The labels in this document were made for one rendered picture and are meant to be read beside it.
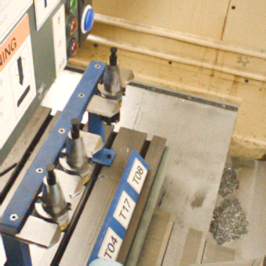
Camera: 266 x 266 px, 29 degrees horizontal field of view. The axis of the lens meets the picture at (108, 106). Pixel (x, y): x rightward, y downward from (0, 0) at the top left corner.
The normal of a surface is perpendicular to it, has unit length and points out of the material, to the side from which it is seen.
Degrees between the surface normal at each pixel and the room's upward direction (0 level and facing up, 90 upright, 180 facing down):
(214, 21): 90
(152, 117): 24
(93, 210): 0
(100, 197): 0
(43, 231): 0
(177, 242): 8
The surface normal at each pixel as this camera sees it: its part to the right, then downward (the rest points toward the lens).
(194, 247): 0.07, -0.80
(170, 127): -0.11, -0.38
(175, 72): -0.33, 0.66
